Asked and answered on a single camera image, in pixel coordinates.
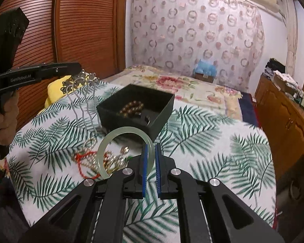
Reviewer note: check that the pile of folded clothes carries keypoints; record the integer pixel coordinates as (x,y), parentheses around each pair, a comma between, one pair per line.
(271,66)

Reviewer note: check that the circle pattern sheer curtain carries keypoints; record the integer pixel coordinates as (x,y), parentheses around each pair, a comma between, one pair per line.
(173,35)

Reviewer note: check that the person's left hand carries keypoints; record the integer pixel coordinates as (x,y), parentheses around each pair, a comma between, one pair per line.
(8,120)

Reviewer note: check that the silver hair comb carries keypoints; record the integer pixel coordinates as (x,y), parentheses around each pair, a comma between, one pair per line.
(80,89)

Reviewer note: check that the dark blue bedsheet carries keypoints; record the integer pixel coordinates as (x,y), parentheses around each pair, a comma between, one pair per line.
(248,109)

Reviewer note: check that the brown cardboard box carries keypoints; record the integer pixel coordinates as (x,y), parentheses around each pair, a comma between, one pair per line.
(205,78)

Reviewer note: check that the black jewelry box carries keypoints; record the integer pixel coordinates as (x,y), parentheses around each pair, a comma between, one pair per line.
(136,106)

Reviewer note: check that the yellow Pikachu plush toy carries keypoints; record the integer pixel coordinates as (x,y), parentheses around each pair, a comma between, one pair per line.
(54,91)

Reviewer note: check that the black camera module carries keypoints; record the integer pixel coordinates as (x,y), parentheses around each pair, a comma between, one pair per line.
(13,24)

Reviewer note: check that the floral bed blanket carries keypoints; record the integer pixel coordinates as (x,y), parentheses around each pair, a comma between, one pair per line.
(221,99)

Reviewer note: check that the beige side curtain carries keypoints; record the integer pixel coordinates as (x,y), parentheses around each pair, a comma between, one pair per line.
(292,35)

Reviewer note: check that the wooden louvered wardrobe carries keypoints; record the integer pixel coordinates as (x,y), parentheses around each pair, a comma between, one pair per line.
(84,31)

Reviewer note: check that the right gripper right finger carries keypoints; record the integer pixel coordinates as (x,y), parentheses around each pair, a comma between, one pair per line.
(166,188)

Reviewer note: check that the wooden sideboard cabinet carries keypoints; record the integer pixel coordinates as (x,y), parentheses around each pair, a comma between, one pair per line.
(282,120)

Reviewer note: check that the blue bag on box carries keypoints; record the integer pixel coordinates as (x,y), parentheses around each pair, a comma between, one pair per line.
(205,68)

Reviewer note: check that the green jade bangle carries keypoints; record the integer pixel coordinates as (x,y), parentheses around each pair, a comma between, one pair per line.
(115,133)

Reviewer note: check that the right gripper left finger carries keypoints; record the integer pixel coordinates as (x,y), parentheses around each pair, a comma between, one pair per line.
(136,187)

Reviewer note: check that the palm leaf print cloth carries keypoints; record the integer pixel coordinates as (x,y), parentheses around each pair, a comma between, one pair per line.
(202,142)

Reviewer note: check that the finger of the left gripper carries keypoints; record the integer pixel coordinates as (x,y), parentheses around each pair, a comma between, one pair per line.
(49,71)

